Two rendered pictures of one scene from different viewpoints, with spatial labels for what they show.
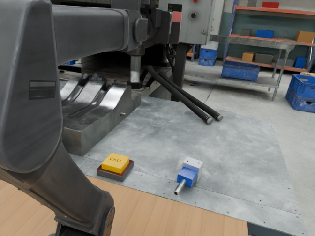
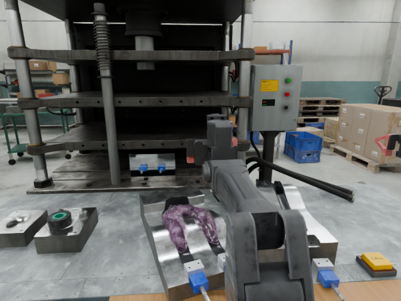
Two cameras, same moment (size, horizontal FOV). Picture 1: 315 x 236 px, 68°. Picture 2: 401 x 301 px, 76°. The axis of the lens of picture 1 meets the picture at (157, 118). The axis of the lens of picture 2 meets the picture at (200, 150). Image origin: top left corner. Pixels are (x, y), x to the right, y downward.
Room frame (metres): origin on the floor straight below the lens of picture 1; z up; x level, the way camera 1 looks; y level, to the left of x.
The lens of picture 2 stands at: (0.09, 0.88, 1.40)
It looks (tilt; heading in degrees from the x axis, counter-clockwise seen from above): 16 degrees down; 340
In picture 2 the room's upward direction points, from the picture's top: straight up
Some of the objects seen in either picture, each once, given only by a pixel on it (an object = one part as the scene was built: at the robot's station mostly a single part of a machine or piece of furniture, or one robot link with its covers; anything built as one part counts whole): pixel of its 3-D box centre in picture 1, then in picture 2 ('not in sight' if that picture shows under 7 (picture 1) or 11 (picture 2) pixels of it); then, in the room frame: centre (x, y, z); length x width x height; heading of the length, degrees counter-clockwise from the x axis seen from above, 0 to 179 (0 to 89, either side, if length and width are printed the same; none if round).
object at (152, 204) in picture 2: not in sight; (185, 228); (0.90, 0.65, 0.86); 0.50 x 0.26 x 0.11; 2
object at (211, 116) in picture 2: not in sight; (215, 134); (0.68, 0.63, 1.26); 0.07 x 0.06 x 0.11; 76
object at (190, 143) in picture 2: not in sight; (198, 148); (0.76, 0.65, 1.20); 0.09 x 0.07 x 0.07; 167
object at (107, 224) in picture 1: (84, 221); not in sight; (0.28, 0.11, 0.90); 0.09 x 0.06 x 0.06; 77
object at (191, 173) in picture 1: (185, 179); not in sight; (0.51, -0.09, 0.83); 0.13 x 0.05 x 0.05; 154
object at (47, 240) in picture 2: not in sight; (69, 228); (1.08, 1.06, 0.84); 0.20 x 0.15 x 0.07; 164
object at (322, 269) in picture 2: not in sight; (330, 281); (0.54, 0.32, 0.83); 0.13 x 0.05 x 0.05; 163
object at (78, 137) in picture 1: (89, 103); (271, 210); (0.88, 0.28, 0.87); 0.50 x 0.26 x 0.14; 164
